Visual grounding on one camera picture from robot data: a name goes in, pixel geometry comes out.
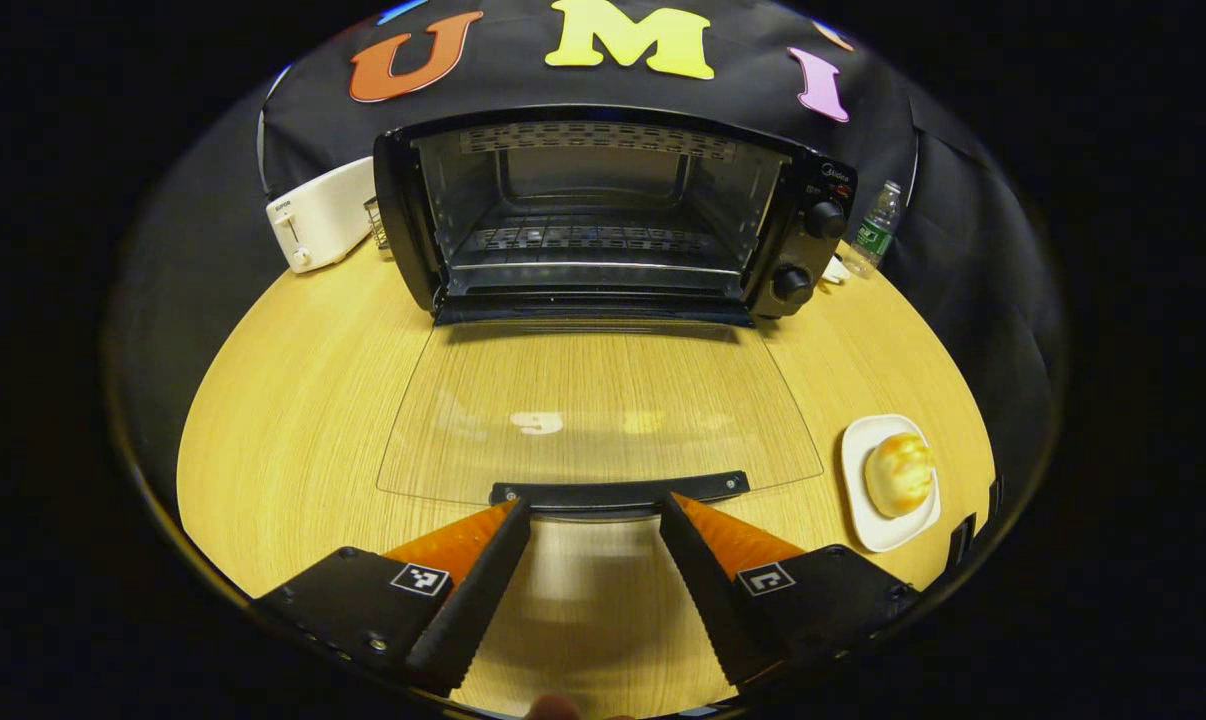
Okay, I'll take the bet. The white rectangular plate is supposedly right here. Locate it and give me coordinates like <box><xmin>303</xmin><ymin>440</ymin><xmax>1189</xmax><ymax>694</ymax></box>
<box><xmin>841</xmin><ymin>414</ymin><xmax>942</xmax><ymax>554</ymax></box>

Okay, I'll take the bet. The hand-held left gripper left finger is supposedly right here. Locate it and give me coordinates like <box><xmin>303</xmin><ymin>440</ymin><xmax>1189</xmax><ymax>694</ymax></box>
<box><xmin>255</xmin><ymin>497</ymin><xmax>533</xmax><ymax>698</ymax></box>

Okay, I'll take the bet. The black electric oven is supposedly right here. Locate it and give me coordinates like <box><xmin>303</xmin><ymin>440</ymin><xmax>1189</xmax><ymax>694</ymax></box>
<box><xmin>373</xmin><ymin>105</ymin><xmax>859</xmax><ymax>523</ymax></box>

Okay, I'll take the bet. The clear plastic water bottle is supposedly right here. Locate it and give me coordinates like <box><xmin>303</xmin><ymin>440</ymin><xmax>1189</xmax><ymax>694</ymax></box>
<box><xmin>841</xmin><ymin>180</ymin><xmax>904</xmax><ymax>278</ymax></box>

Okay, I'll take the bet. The golden bread bun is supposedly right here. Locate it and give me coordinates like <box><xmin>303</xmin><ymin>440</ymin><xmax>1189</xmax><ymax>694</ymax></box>
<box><xmin>863</xmin><ymin>432</ymin><xmax>936</xmax><ymax>519</ymax></box>

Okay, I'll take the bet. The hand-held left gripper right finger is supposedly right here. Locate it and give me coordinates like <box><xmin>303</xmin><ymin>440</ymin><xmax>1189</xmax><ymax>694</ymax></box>
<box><xmin>659</xmin><ymin>490</ymin><xmax>921</xmax><ymax>689</ymax></box>

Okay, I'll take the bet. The white toaster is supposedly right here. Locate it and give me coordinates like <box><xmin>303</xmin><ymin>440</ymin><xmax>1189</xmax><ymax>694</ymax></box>
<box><xmin>266</xmin><ymin>157</ymin><xmax>379</xmax><ymax>274</ymax></box>

